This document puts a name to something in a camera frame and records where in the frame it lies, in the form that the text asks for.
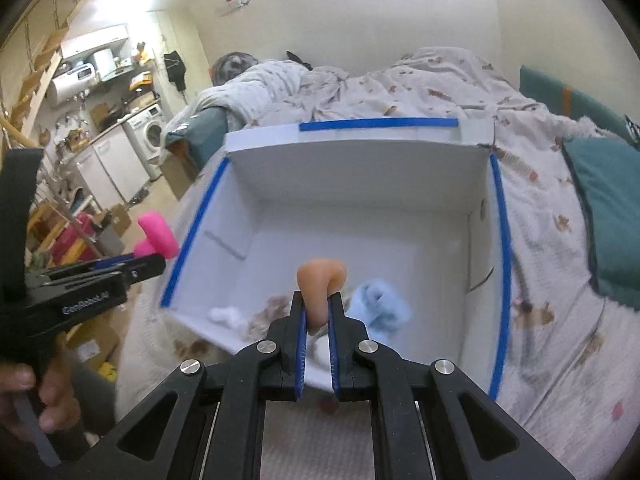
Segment peach soft cylinder toy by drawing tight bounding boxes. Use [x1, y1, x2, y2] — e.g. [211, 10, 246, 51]
[296, 258, 348, 337]

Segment teal pillow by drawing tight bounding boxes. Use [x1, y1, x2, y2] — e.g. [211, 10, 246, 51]
[561, 137, 640, 311]

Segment white water heater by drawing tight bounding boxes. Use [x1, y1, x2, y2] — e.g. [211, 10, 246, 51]
[47, 60, 98, 107]

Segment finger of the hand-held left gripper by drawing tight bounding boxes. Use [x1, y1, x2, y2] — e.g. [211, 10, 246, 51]
[85, 254, 167, 287]
[45, 255, 137, 276]

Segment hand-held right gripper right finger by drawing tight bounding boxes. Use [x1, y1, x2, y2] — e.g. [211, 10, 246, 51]
[327, 291, 576, 480]

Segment dark teal cushion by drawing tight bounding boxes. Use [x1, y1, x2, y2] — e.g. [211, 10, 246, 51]
[165, 107, 228, 171]

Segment white washing machine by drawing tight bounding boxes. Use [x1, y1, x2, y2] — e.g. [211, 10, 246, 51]
[122, 105, 166, 168]

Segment grey plush toy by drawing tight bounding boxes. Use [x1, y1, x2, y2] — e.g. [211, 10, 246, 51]
[210, 51, 261, 86]

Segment white printed duvet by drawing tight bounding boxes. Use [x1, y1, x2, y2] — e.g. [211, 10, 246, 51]
[192, 47, 551, 137]

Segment pink soft toy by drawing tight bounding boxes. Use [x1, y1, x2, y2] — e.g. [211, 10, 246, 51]
[134, 211, 178, 261]

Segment light blue fluffy sock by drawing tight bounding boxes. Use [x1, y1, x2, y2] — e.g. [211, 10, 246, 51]
[345, 280, 415, 333]

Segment white cotton wad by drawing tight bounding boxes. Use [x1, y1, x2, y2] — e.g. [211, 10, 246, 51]
[209, 305, 251, 336]

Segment white low cabinet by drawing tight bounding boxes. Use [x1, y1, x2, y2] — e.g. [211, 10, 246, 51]
[75, 125, 151, 206]

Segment white cardboard box blue edges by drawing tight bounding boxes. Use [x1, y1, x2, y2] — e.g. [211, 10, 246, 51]
[160, 117, 513, 401]

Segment large cardboard box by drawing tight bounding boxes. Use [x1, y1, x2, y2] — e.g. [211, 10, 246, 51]
[65, 305, 121, 372]

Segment black hanging garment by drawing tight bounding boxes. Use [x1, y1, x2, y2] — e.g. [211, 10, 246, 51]
[164, 51, 187, 92]

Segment pink suitcase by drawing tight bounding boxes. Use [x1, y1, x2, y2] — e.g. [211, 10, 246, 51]
[50, 212, 96, 263]

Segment checked printed bed sheet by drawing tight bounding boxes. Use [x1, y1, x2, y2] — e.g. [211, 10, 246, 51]
[120, 110, 640, 480]

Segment wooden staircase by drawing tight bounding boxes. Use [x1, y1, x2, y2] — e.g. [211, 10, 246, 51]
[0, 25, 68, 151]

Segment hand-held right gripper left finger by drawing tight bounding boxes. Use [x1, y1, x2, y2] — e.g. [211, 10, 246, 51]
[87, 291, 307, 480]

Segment teal headboard cushion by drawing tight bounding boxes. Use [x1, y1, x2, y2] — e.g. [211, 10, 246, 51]
[519, 65, 640, 142]

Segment brown patterned cloth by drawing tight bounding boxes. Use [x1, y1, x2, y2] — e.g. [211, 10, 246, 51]
[245, 295, 293, 342]

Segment person's left hand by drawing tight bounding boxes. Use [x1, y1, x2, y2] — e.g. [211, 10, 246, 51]
[0, 362, 82, 441]

